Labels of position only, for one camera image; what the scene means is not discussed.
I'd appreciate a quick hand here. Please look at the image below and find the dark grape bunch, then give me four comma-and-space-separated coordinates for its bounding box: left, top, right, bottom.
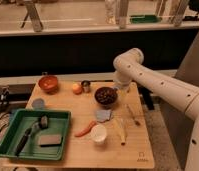
95, 87, 116, 103

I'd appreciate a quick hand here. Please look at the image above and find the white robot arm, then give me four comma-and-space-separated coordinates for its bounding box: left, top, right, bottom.
113, 48, 199, 171

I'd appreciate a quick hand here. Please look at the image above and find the dark purple bowl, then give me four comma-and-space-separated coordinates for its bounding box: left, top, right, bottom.
94, 87, 118, 105

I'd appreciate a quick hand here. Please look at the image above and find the blue cloth centre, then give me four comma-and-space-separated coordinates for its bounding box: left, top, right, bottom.
95, 110, 112, 122

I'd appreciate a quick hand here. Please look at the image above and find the small metal cup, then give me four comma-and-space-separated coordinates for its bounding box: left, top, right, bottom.
81, 80, 91, 93

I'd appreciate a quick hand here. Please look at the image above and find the orange fruit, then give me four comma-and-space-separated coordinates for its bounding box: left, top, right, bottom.
72, 83, 82, 95

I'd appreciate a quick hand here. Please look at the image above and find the white paper cup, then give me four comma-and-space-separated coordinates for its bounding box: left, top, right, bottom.
90, 124, 107, 145

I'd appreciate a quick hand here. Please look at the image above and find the orange carrot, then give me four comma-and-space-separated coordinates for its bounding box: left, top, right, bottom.
74, 121, 97, 137

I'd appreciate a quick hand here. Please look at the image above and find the green box in background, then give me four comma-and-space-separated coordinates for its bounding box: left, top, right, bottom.
130, 15, 159, 23

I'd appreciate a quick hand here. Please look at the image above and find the green plastic tray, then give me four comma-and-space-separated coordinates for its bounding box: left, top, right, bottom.
0, 109, 71, 161

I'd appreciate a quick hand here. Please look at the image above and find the orange bowl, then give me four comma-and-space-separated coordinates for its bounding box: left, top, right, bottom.
38, 75, 58, 93

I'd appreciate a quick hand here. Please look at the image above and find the brown sponge block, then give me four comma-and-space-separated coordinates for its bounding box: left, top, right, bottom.
38, 134, 62, 147

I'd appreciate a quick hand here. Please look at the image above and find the black handled brush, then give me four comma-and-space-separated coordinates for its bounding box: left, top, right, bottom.
15, 115, 48, 156

